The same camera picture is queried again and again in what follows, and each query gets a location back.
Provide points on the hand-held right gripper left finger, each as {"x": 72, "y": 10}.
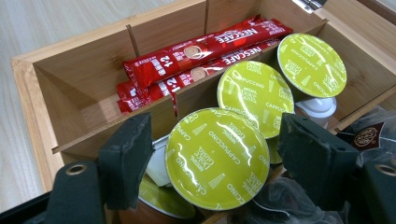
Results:
{"x": 124, "y": 161}

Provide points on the bamboo wooden compartment box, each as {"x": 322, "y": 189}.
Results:
{"x": 84, "y": 77}

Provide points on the metal box hinge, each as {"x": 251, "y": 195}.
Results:
{"x": 309, "y": 4}

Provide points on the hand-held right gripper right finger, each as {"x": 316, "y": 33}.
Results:
{"x": 314, "y": 158}

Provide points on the red coffee stick sachet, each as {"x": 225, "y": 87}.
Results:
{"x": 174, "y": 85}
{"x": 132, "y": 104}
{"x": 193, "y": 53}

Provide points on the dark clear packet brown label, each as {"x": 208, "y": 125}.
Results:
{"x": 370, "y": 137}

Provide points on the dark clear plastic packet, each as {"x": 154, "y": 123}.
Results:
{"x": 286, "y": 202}

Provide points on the green lid coffee capsule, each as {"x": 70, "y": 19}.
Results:
{"x": 218, "y": 158}
{"x": 311, "y": 63}
{"x": 165, "y": 199}
{"x": 255, "y": 93}

